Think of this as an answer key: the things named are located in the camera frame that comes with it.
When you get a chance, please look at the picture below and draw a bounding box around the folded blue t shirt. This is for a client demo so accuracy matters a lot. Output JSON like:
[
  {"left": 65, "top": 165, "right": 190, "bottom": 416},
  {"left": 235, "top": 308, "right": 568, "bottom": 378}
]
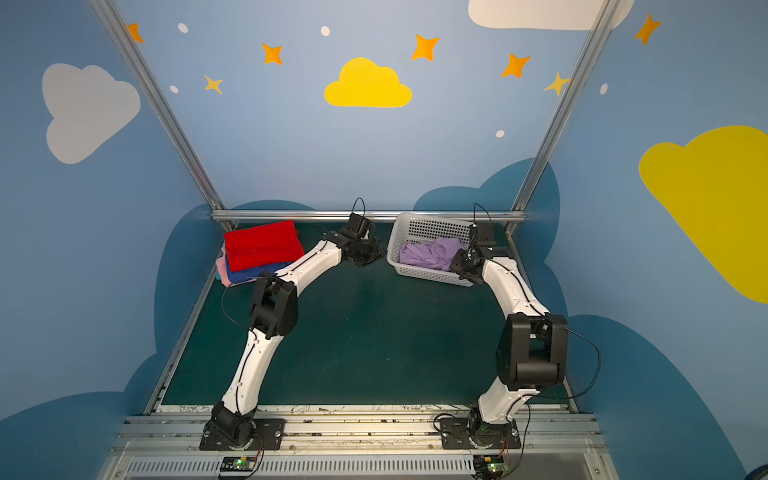
[{"left": 225, "top": 262, "right": 289, "bottom": 285}]

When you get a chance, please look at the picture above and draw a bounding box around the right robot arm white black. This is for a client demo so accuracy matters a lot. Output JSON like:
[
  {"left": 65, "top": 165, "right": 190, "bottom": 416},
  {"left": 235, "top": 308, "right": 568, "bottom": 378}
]
[{"left": 450, "top": 248, "right": 568, "bottom": 445}]

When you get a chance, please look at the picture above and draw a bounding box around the white plastic laundry basket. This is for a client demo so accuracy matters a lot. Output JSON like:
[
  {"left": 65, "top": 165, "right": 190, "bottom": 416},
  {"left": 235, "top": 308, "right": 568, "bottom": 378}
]
[{"left": 387, "top": 212, "right": 476, "bottom": 287}]

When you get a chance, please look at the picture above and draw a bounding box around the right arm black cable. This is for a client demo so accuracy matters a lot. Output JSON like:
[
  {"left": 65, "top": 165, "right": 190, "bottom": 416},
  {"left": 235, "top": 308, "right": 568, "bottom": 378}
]
[{"left": 515, "top": 281, "right": 602, "bottom": 403}]

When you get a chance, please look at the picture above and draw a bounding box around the left slanted aluminium post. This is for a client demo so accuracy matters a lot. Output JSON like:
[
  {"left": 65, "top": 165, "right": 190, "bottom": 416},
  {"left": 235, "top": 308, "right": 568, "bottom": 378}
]
[{"left": 90, "top": 0, "right": 226, "bottom": 214}]

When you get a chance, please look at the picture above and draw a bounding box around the folded red t shirt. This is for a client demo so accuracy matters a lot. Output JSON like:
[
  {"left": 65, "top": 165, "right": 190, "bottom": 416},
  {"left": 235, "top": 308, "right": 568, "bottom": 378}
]
[{"left": 224, "top": 220, "right": 304, "bottom": 272}]

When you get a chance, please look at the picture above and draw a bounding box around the left controller circuit board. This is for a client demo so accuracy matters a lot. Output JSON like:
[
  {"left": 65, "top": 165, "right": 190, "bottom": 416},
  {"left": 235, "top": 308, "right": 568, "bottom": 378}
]
[{"left": 218, "top": 456, "right": 257, "bottom": 477}]

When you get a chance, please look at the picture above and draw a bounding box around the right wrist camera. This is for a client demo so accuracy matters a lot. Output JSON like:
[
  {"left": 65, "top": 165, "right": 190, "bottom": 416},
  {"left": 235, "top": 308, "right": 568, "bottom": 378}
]
[{"left": 473, "top": 222, "right": 497, "bottom": 247}]

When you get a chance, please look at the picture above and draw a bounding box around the controller circuit board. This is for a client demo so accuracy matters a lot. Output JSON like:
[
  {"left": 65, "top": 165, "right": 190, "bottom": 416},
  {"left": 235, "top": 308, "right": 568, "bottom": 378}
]
[
  {"left": 472, "top": 456, "right": 508, "bottom": 480},
  {"left": 218, "top": 456, "right": 257, "bottom": 477}
]

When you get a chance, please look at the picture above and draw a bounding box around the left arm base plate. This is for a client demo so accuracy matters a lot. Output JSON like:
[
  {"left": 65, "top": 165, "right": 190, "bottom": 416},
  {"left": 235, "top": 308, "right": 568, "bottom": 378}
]
[{"left": 199, "top": 419, "right": 285, "bottom": 451}]

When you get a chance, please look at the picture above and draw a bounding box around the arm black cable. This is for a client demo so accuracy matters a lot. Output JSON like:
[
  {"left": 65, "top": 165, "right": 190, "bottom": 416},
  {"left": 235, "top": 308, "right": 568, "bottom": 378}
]
[
  {"left": 219, "top": 281, "right": 253, "bottom": 331},
  {"left": 515, "top": 281, "right": 602, "bottom": 403}
]

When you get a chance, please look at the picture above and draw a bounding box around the folded pink t shirt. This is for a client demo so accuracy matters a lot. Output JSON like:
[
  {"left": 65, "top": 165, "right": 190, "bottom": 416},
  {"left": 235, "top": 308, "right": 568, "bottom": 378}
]
[{"left": 215, "top": 251, "right": 232, "bottom": 288}]

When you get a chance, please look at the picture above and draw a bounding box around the aluminium rail base frame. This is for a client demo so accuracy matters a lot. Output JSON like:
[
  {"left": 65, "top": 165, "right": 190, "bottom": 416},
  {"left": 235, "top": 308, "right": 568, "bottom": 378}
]
[{"left": 100, "top": 404, "right": 617, "bottom": 479}]

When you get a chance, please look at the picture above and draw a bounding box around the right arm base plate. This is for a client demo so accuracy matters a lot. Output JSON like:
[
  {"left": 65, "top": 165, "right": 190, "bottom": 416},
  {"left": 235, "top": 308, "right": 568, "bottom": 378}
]
[{"left": 438, "top": 417, "right": 522, "bottom": 450}]

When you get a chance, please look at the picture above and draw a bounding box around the rear horizontal aluminium bar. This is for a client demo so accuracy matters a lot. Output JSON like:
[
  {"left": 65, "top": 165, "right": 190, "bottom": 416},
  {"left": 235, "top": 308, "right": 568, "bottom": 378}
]
[{"left": 211, "top": 209, "right": 526, "bottom": 223}]

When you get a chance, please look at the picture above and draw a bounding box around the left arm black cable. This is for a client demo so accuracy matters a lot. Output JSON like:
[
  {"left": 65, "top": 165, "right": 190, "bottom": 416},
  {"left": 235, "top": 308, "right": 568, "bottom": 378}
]
[{"left": 219, "top": 281, "right": 253, "bottom": 331}]

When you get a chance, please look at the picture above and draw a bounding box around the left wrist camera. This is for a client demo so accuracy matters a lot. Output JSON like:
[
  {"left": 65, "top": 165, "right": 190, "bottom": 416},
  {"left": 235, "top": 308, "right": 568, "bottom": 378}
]
[{"left": 344, "top": 212, "right": 372, "bottom": 239}]

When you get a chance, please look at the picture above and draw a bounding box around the right slanted aluminium post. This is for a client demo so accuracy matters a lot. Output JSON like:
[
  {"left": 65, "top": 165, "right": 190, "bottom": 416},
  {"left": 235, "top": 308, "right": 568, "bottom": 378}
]
[{"left": 505, "top": 0, "right": 622, "bottom": 239}]

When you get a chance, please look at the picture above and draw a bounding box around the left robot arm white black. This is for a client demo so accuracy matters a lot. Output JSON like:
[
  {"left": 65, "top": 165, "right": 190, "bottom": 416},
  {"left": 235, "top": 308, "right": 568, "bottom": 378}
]
[{"left": 200, "top": 232, "right": 384, "bottom": 451}]

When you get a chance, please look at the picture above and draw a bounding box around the slanted aluminium post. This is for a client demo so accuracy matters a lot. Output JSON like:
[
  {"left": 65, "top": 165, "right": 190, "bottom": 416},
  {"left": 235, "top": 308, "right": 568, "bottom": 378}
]
[
  {"left": 90, "top": 0, "right": 226, "bottom": 214},
  {"left": 505, "top": 0, "right": 622, "bottom": 239}
]

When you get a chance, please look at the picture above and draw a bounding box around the right controller circuit board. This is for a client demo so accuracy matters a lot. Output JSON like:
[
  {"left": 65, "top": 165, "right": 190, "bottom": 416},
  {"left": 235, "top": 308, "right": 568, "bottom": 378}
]
[{"left": 472, "top": 456, "right": 508, "bottom": 480}]

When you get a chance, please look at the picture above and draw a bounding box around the purple t shirt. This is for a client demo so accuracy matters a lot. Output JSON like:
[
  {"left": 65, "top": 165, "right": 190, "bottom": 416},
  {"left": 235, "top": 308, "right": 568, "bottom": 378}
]
[{"left": 399, "top": 238, "right": 464, "bottom": 272}]

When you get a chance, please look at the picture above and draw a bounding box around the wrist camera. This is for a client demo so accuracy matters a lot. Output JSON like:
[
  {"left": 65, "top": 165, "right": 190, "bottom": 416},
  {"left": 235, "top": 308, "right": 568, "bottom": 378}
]
[
  {"left": 473, "top": 222, "right": 497, "bottom": 247},
  {"left": 344, "top": 212, "right": 372, "bottom": 239}
]

